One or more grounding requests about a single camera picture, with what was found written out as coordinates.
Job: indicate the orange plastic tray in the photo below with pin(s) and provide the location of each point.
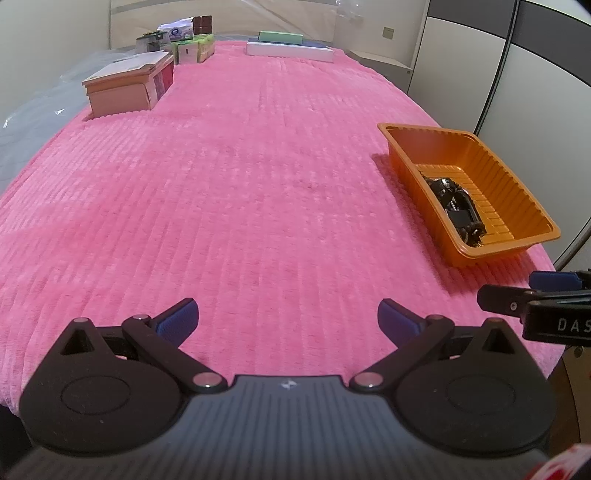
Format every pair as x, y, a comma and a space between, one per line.
503, 184

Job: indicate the wall socket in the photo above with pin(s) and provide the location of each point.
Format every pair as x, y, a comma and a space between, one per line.
388, 33

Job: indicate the pink plush blanket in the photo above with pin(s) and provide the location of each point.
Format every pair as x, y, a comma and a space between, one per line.
277, 138

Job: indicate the blue book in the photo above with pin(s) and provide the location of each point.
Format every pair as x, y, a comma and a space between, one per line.
316, 44

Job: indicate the white nightstand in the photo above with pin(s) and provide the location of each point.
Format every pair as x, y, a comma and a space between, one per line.
383, 69

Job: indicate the black smartwatch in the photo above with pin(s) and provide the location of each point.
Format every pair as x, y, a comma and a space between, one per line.
461, 216

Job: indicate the long white box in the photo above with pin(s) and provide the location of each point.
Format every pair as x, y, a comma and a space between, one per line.
291, 50

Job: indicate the brown box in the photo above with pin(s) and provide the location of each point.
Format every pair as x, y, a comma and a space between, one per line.
202, 25

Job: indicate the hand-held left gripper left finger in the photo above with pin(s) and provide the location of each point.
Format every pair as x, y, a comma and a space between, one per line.
178, 319

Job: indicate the plastic covered grey mattress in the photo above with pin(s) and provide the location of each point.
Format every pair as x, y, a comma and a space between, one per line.
37, 110

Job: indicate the pink cardboard box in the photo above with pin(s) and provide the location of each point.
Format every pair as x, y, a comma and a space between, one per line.
120, 94

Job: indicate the beige bed headboard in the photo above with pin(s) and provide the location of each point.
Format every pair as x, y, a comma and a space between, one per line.
231, 11

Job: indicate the red white printed cloth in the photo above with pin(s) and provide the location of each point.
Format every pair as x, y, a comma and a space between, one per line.
563, 464

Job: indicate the grey white sliding wardrobe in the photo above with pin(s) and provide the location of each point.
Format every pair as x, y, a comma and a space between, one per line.
531, 83

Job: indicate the dark clear container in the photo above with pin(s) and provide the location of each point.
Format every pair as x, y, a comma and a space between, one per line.
152, 42

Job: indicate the green flat box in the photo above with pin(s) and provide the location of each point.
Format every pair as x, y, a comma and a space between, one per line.
279, 37

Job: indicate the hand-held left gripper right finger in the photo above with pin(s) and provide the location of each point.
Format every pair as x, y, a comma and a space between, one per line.
397, 319

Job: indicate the green tissue pack bundle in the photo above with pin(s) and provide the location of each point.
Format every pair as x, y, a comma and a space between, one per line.
198, 48

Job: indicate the white blue tissue pack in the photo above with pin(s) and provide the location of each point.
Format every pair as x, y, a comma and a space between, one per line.
178, 30

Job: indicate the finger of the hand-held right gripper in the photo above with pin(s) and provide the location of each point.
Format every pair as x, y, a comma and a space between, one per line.
501, 299
554, 280

